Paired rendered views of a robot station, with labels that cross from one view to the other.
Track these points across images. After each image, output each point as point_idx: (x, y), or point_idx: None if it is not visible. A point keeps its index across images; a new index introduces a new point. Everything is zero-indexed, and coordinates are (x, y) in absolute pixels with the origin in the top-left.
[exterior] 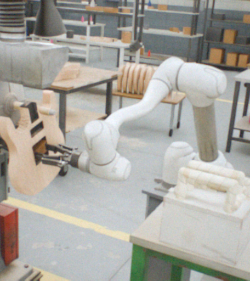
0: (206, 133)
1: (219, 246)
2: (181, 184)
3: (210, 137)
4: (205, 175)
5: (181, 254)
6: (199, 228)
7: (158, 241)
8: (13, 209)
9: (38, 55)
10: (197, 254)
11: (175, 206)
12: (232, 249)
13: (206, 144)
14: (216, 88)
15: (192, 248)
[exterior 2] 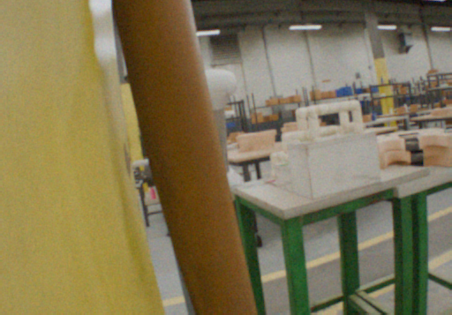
0: (222, 140)
1: (365, 168)
2: (316, 123)
3: (225, 144)
4: (334, 104)
5: (341, 198)
6: (346, 160)
7: (312, 200)
8: None
9: None
10: (351, 190)
11: (320, 148)
12: (376, 165)
13: (222, 153)
14: (234, 83)
15: (345, 186)
